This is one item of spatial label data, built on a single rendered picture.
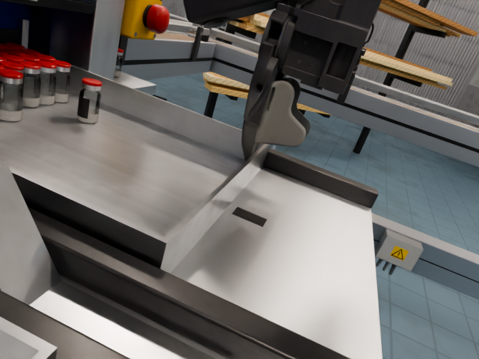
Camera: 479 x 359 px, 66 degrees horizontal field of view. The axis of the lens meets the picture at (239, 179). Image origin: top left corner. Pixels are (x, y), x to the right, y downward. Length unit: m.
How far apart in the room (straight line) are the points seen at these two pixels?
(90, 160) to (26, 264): 0.16
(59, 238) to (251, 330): 0.11
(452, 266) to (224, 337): 1.26
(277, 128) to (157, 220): 0.14
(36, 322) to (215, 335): 0.08
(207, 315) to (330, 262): 0.15
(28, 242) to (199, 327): 0.10
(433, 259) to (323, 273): 1.12
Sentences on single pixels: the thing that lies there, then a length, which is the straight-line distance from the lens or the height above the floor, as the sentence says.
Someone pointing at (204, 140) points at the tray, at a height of 0.89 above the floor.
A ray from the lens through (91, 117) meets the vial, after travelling 0.44.
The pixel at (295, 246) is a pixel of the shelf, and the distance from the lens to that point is 0.31.
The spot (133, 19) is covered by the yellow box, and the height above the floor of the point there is 0.99.
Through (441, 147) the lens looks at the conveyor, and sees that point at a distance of 1.24.
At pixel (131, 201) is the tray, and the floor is 0.88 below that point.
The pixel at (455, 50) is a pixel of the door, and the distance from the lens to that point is 8.18.
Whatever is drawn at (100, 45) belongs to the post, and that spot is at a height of 0.95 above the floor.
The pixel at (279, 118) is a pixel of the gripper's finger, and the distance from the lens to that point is 0.35.
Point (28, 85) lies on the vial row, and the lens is 0.46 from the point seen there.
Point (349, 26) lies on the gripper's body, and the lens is 0.32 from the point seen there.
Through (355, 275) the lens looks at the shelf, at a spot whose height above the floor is 0.88.
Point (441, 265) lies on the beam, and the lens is 1.41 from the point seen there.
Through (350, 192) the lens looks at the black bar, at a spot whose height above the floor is 0.89.
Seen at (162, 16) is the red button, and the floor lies 1.00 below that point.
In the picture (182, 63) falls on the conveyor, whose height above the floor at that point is 0.88.
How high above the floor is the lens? 1.04
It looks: 23 degrees down
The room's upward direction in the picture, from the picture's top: 18 degrees clockwise
